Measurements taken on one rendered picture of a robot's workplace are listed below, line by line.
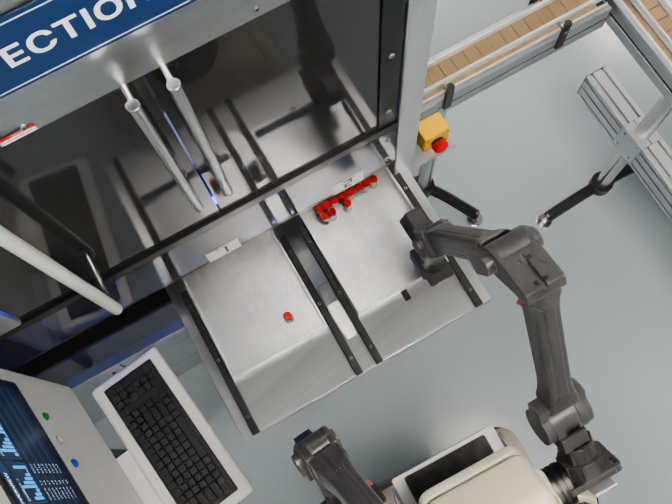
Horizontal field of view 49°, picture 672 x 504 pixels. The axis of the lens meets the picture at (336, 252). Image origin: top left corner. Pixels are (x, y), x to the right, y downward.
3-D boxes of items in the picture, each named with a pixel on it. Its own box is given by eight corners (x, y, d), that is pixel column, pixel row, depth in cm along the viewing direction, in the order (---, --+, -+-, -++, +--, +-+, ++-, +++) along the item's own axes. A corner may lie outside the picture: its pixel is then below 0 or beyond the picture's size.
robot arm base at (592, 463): (570, 499, 140) (624, 468, 141) (558, 467, 137) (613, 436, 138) (547, 473, 148) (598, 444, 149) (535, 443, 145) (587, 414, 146)
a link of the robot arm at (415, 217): (420, 250, 159) (455, 231, 160) (393, 208, 163) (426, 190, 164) (418, 270, 170) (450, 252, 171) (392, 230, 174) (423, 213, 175)
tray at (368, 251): (292, 205, 194) (291, 201, 191) (378, 157, 197) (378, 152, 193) (358, 316, 185) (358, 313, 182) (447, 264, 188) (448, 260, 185)
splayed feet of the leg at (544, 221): (530, 217, 282) (539, 204, 269) (640, 155, 287) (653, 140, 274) (542, 234, 280) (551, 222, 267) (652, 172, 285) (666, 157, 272)
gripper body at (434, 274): (432, 241, 180) (432, 229, 173) (454, 275, 176) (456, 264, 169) (408, 254, 179) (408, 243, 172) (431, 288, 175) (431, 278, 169)
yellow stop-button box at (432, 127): (408, 130, 190) (410, 118, 183) (432, 117, 191) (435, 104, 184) (424, 154, 188) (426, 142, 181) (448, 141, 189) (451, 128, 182)
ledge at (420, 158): (388, 127, 201) (388, 124, 199) (429, 105, 202) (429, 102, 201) (415, 168, 197) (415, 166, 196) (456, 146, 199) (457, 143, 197)
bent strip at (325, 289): (318, 292, 187) (317, 286, 182) (329, 286, 188) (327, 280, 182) (347, 340, 184) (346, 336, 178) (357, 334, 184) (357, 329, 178)
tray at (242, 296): (174, 264, 191) (171, 260, 188) (264, 215, 194) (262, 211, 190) (235, 380, 182) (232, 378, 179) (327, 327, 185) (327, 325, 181)
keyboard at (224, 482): (104, 392, 190) (101, 391, 188) (150, 358, 192) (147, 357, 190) (191, 525, 180) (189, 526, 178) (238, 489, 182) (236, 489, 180)
